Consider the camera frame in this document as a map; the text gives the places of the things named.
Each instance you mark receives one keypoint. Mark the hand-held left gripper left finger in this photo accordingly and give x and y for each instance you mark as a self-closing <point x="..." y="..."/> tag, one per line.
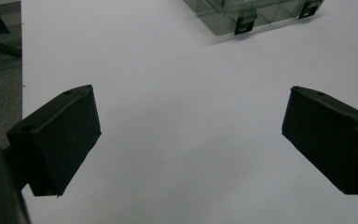
<point x="59" y="140"/>

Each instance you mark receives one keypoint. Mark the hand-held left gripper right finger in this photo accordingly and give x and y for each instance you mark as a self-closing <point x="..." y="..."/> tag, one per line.
<point x="329" y="137"/>

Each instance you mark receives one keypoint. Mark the clear plastic organizer box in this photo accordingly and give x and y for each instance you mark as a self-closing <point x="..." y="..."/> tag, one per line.
<point x="220" y="23"/>

